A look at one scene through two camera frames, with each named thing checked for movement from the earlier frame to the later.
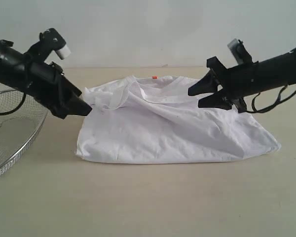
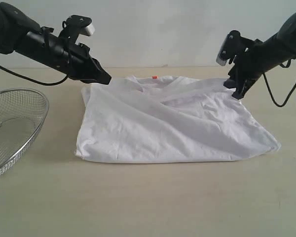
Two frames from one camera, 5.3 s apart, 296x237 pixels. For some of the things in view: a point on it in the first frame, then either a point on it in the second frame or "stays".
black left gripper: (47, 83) -> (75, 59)
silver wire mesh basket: (12, 135) stays
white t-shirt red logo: (135, 119) stays
